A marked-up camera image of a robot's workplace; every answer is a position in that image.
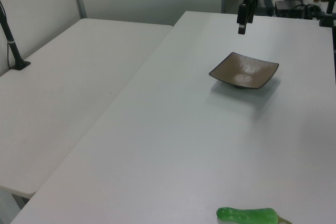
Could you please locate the green chili pepper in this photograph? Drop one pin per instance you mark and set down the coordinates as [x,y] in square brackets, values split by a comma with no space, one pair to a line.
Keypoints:
[246,214]

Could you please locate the brown square ceramic plate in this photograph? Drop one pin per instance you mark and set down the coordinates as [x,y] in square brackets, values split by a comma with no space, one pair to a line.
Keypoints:
[244,70]

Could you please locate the black power supply box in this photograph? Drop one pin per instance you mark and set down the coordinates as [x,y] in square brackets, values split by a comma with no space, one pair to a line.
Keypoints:
[265,6]

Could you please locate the black electronics box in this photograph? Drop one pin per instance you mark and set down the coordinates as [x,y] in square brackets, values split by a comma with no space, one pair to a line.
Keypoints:
[288,9]

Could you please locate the grey table leg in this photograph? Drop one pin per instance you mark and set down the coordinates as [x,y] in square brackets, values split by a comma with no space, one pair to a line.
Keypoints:
[13,208]

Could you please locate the black clamp camera mount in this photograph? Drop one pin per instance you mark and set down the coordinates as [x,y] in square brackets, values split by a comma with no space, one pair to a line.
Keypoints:
[326,16]

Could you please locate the black camera stand pole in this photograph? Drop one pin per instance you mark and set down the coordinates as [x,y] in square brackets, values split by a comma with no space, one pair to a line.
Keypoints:
[10,40]

